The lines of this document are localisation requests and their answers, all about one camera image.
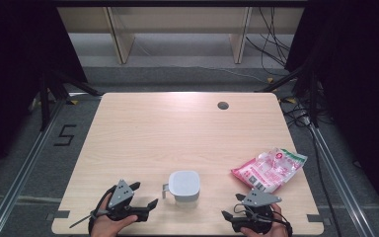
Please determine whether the black metal stand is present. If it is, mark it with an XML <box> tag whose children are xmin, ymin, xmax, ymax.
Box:
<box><xmin>38</xmin><ymin>69</ymin><xmax>104</xmax><ymax>132</ymax></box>
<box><xmin>256</xmin><ymin>60</ymin><xmax>321</xmax><ymax>128</ymax></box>

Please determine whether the black table edge bracket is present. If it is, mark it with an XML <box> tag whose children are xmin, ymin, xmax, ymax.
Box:
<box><xmin>44</xmin><ymin>209</ymin><xmax>71</xmax><ymax>221</ymax></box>
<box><xmin>306</xmin><ymin>213</ymin><xmax>326</xmax><ymax>223</ymax></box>

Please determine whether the person's left hand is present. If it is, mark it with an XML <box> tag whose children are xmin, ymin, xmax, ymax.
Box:
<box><xmin>90</xmin><ymin>193</ymin><xmax>139</xmax><ymax>237</ymax></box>

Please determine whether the person's right hand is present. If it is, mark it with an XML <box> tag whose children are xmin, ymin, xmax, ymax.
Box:
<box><xmin>240</xmin><ymin>202</ymin><xmax>289</xmax><ymax>237</ymax></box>

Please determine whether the pink and white plastic bag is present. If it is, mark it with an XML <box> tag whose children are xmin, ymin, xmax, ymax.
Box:
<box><xmin>230</xmin><ymin>147</ymin><xmax>309</xmax><ymax>195</ymax></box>

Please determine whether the black cable along rail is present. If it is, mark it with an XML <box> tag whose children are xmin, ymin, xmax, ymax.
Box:
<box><xmin>280</xmin><ymin>97</ymin><xmax>343</xmax><ymax>237</ymax></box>

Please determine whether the aluminium floor rail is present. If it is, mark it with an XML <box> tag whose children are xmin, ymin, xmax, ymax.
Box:
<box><xmin>0</xmin><ymin>98</ymin><xmax>67</xmax><ymax>237</ymax></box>
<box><xmin>309</xmin><ymin>123</ymin><xmax>377</xmax><ymax>237</ymax></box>

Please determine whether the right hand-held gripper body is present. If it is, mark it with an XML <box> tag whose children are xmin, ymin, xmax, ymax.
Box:
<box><xmin>230</xmin><ymin>188</ymin><xmax>283</xmax><ymax>234</ymax></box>

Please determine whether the black curtain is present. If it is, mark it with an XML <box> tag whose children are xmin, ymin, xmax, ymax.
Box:
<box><xmin>0</xmin><ymin>0</ymin><xmax>89</xmax><ymax>187</ymax></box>
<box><xmin>285</xmin><ymin>0</ymin><xmax>379</xmax><ymax>226</ymax></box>

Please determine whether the clear jar with white lid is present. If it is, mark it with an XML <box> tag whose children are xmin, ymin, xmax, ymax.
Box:
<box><xmin>162</xmin><ymin>170</ymin><xmax>201</xmax><ymax>203</ymax></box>

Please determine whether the light wooden shelf unit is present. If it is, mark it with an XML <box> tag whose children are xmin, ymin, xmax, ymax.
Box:
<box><xmin>56</xmin><ymin>6</ymin><xmax>306</xmax><ymax>65</ymax></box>

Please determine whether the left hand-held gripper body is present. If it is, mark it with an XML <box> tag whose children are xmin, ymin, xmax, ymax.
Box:
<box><xmin>93</xmin><ymin>179</ymin><xmax>150</xmax><ymax>222</ymax></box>

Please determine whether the bundle of black floor cables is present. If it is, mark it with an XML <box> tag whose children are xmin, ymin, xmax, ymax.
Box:
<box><xmin>245</xmin><ymin>6</ymin><xmax>292</xmax><ymax>77</ymax></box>

